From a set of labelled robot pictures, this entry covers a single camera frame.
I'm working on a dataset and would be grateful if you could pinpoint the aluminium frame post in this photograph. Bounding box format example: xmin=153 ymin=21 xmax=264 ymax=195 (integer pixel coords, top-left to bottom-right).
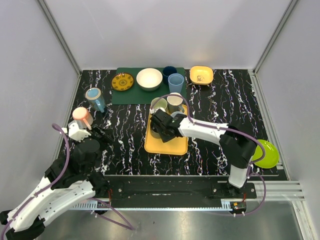
xmin=252 ymin=0 xmax=300 ymax=74
xmin=36 ymin=0 xmax=82 ymax=76

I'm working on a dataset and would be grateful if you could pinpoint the orange plastic tray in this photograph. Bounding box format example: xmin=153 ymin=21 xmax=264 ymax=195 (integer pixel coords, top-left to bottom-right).
xmin=144 ymin=108 xmax=188 ymax=156

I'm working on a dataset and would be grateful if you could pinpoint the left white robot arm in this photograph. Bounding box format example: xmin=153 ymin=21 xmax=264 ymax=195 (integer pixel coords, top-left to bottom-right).
xmin=0 ymin=125 xmax=114 ymax=240

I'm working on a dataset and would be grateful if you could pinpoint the yellow patterned plate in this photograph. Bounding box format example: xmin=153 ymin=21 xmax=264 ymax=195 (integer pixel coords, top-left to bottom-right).
xmin=111 ymin=72 xmax=135 ymax=92

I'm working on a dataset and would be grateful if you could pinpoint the dark teal mug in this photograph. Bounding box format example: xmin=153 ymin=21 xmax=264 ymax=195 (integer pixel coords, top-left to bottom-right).
xmin=150 ymin=122 xmax=161 ymax=139

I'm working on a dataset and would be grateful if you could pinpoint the blue mug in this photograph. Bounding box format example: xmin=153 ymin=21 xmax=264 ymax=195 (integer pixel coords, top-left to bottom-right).
xmin=85 ymin=87 xmax=106 ymax=113

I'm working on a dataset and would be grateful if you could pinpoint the right aluminium frame post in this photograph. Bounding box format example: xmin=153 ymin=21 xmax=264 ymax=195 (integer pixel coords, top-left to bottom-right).
xmin=252 ymin=0 xmax=300 ymax=74

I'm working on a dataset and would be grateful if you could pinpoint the grey faceted mug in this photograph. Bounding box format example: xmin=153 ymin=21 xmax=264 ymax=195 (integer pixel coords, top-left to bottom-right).
xmin=166 ymin=92 xmax=185 ymax=114

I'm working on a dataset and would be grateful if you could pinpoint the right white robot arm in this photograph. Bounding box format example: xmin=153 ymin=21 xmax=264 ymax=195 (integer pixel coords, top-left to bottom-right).
xmin=150 ymin=108 xmax=258 ymax=199

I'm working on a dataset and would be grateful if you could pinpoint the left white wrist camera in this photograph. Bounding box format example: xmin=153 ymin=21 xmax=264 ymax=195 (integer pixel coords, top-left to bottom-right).
xmin=62 ymin=120 xmax=91 ymax=143

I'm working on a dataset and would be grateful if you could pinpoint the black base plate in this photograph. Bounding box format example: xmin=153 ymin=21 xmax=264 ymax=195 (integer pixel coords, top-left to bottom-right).
xmin=96 ymin=176 xmax=257 ymax=209

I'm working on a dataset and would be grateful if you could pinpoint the dark blue cup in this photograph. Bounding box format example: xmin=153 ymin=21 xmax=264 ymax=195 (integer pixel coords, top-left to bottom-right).
xmin=162 ymin=66 xmax=177 ymax=86

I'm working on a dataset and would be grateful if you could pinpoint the left aluminium frame post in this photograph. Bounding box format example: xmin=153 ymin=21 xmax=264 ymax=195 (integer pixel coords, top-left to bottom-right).
xmin=36 ymin=0 xmax=82 ymax=76

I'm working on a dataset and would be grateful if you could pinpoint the white bowl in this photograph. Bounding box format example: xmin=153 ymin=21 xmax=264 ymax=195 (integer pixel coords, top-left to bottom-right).
xmin=136 ymin=68 xmax=163 ymax=92

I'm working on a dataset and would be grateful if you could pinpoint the sage green mug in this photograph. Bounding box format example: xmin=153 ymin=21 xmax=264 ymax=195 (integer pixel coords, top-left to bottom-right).
xmin=150 ymin=97 xmax=168 ymax=114

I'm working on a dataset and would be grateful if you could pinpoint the lime green plate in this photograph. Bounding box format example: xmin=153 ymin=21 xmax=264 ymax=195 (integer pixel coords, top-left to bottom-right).
xmin=255 ymin=139 xmax=280 ymax=169

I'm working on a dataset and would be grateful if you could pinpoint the dark green mat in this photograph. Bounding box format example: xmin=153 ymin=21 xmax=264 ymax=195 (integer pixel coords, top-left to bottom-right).
xmin=110 ymin=67 xmax=188 ymax=105

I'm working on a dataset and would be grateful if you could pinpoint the pink mug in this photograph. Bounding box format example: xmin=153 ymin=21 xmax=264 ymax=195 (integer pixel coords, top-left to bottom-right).
xmin=72 ymin=107 xmax=94 ymax=130

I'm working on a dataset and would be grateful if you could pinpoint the white grey mug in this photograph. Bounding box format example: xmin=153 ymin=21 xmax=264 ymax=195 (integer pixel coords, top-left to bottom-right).
xmin=171 ymin=111 xmax=187 ymax=118

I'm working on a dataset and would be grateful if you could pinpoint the yellow square bowl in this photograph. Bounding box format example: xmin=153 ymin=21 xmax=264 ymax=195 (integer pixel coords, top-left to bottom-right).
xmin=189 ymin=66 xmax=214 ymax=85

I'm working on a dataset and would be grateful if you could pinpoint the light blue plastic cup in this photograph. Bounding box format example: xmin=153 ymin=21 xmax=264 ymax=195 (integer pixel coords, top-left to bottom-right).
xmin=168 ymin=73 xmax=185 ymax=94

